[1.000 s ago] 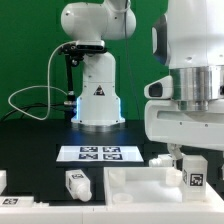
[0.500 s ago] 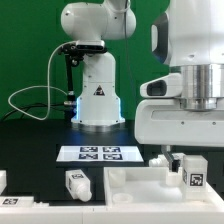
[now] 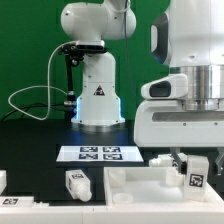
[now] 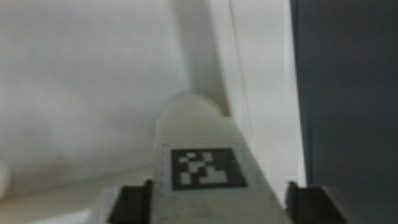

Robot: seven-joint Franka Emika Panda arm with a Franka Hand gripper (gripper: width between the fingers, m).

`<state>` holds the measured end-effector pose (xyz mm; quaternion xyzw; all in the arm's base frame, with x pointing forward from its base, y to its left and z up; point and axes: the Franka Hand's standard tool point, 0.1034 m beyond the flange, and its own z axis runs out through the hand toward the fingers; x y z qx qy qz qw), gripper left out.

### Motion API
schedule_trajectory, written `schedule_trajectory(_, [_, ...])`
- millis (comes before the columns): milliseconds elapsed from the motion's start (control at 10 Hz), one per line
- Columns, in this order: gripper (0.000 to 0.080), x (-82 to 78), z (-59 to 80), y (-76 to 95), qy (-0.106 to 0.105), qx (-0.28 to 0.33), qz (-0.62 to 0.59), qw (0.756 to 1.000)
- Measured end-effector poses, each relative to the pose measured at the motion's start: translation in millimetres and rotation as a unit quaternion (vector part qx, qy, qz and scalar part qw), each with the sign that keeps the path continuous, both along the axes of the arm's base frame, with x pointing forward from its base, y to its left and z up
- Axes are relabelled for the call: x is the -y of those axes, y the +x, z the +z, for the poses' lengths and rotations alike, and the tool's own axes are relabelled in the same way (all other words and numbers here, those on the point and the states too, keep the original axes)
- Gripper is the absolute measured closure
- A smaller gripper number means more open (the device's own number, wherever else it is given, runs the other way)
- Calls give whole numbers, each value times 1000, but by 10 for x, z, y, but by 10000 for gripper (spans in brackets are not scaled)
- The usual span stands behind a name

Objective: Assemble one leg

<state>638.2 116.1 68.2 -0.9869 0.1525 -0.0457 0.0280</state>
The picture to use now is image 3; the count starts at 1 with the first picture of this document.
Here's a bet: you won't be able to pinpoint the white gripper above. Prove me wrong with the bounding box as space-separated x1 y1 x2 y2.
134 100 224 175

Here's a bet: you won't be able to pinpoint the white square tabletop part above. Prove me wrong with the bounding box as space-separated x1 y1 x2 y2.
103 166 224 206

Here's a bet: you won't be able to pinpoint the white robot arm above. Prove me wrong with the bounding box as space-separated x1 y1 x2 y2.
61 0 224 173

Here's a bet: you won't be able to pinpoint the white fiducial marker sheet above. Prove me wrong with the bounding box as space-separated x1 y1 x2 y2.
56 146 143 162

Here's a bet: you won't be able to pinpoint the white U-shaped obstacle fence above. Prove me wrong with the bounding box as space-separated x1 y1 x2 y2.
0 169 224 224

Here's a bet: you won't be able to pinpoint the background camera on stand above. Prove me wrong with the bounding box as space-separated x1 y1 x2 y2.
58 41 107 117

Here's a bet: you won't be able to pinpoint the white camera cable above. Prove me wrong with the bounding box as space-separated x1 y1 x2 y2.
7 41 78 122

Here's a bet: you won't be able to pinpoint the black cables on table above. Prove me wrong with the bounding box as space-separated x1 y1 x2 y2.
0 102 75 122

